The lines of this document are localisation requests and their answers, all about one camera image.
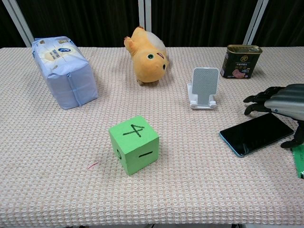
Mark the green foil sachet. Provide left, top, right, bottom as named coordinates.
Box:
left=292, top=144, right=304, bottom=179

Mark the green foam cube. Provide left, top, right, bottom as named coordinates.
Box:
left=108, top=115, right=160, bottom=176

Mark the white phone stand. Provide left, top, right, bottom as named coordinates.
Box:
left=187, top=67, right=219, bottom=110

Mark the dark luncheon meat tin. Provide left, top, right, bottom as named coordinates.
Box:
left=220, top=44, right=263, bottom=79

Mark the orange plush toy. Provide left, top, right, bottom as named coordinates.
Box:
left=123, top=26, right=170, bottom=86

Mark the grey aluminium frame post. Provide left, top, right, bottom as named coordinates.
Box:
left=138, top=0, right=152, bottom=48
left=1, top=0, right=36, bottom=48
left=246, top=0, right=270, bottom=48

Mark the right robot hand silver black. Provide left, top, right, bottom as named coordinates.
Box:
left=243, top=83, right=304, bottom=149

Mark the pink waffle tablecloth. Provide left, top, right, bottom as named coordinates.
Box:
left=0, top=47, right=304, bottom=225

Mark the black curtain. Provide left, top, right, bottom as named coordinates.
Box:
left=0, top=0, right=304, bottom=48

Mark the black smartphone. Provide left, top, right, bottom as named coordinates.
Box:
left=218, top=113, right=295, bottom=157

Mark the blue tissue pack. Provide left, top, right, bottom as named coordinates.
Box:
left=31, top=36, right=99, bottom=110

